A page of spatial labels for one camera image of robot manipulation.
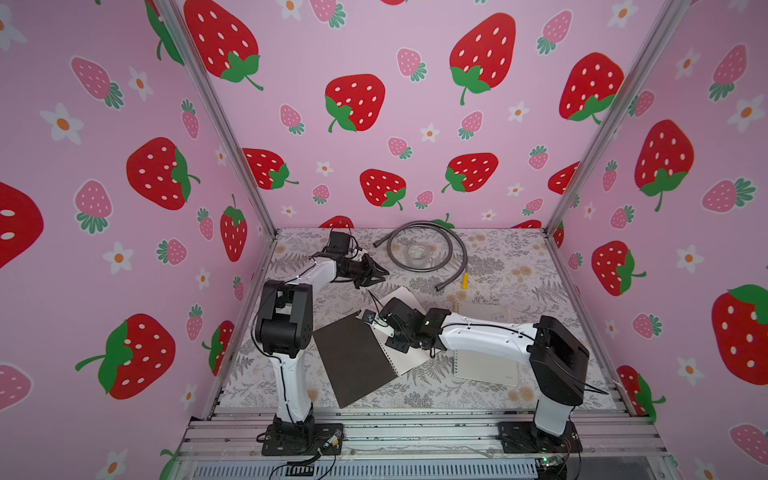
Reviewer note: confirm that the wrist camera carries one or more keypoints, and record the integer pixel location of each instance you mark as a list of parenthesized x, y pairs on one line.
[(369, 317), (339, 243)]

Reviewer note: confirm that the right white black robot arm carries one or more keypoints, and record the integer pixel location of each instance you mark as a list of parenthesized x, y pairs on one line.
[(559, 361)]

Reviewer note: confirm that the dark grey spiral notebook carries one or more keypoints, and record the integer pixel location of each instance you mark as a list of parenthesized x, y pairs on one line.
[(358, 361)]

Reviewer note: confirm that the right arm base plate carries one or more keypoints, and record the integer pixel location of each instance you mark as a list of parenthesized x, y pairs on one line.
[(537, 437)]

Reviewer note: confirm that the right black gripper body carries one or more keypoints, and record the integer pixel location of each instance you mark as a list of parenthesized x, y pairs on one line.
[(391, 318)]

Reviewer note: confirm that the white spiral notebook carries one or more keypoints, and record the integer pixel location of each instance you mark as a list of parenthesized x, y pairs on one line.
[(480, 366)]

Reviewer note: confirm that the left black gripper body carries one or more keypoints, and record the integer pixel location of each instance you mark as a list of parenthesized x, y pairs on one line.
[(356, 279)]

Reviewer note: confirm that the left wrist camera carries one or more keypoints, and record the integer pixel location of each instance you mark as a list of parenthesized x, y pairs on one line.
[(339, 243)]

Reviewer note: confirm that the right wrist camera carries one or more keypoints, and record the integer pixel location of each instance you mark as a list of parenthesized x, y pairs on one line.
[(369, 317)]

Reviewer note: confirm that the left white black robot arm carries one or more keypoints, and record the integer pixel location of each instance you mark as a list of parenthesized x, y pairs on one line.
[(284, 323)]

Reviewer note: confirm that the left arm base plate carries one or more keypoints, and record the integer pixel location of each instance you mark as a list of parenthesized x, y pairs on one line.
[(287, 439)]

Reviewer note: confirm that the clear tape roll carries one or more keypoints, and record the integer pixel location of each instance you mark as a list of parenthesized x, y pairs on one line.
[(418, 255)]

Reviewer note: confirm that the aluminium rail frame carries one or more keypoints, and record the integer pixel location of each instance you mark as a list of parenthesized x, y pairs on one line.
[(429, 444)]

